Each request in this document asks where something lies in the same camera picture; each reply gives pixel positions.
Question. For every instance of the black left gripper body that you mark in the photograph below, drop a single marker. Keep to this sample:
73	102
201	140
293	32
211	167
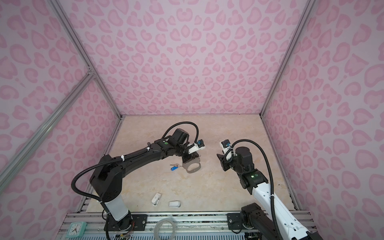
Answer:
182	151

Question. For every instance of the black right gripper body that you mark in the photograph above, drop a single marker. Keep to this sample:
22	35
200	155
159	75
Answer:
232	164

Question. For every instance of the key with blue tag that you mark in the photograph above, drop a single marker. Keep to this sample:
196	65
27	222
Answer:
175	166

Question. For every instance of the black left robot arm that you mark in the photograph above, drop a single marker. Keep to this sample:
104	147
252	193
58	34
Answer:
107	179

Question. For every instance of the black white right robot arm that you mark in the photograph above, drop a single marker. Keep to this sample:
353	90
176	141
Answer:
272	218

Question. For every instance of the white rounded plastic piece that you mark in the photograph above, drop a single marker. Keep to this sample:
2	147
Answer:
174	204

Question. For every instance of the white clip device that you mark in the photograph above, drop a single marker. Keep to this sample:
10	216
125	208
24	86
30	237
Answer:
155	200

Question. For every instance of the small mint green clock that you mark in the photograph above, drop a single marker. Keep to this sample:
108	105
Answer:
76	230

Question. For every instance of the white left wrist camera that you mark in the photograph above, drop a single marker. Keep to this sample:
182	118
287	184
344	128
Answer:
199	145

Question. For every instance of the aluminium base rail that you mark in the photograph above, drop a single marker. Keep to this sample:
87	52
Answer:
185	226

